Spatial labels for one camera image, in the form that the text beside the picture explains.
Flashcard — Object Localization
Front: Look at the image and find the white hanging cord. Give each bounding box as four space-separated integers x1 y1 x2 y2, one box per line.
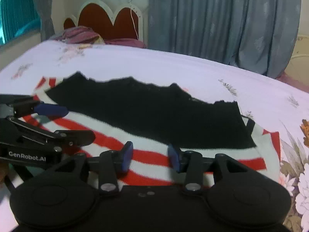
120 0 141 40

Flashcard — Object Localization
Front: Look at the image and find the grey blue curtain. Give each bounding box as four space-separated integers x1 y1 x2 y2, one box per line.
148 0 301 78

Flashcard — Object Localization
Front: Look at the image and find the red black white striped sweater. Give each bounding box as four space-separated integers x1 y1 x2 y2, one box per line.
24 73 280 185

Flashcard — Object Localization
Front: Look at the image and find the purple crumpled blanket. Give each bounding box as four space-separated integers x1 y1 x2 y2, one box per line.
49 26 146 49

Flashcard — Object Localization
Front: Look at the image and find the floral pink bed sheet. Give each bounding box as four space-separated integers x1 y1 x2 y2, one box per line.
1 40 308 231

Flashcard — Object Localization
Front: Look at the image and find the cream cabinet door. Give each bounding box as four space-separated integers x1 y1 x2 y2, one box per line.
285 0 308 84

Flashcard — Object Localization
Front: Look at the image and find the grey window curtain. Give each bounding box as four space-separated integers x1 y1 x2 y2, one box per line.
33 0 55 41

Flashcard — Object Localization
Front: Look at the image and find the red white scalloped headboard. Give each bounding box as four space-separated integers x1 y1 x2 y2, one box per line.
63 0 143 41

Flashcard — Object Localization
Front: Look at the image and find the teal glass window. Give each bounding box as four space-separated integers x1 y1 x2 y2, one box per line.
1 0 41 44

